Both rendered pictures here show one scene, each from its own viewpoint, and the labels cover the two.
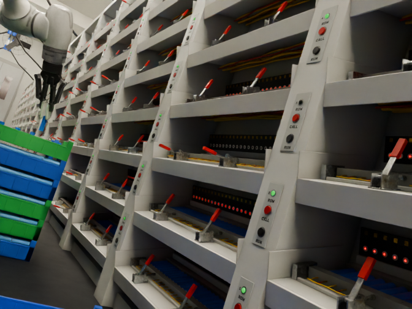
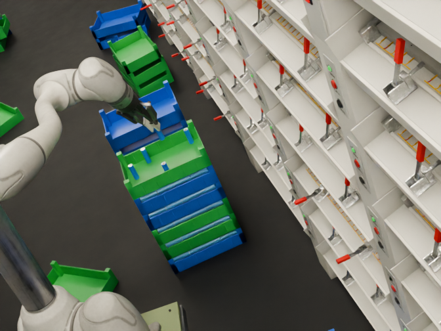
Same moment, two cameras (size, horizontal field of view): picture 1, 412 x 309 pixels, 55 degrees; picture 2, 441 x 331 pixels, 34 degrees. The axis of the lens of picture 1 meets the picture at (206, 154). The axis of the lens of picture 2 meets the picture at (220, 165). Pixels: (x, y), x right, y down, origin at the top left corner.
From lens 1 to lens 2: 1.58 m
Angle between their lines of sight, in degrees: 49
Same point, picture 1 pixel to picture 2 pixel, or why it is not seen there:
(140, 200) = (307, 206)
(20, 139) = (161, 181)
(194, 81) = not seen: hidden behind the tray
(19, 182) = (189, 205)
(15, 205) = (201, 220)
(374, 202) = not seen: outside the picture
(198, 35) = (250, 43)
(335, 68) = (403, 268)
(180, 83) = (269, 100)
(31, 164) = (186, 188)
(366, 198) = not seen: outside the picture
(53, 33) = (105, 96)
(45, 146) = (184, 169)
